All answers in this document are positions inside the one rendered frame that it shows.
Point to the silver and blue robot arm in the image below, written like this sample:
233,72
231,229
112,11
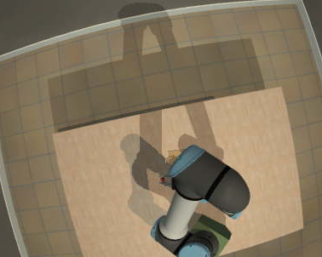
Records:
199,175

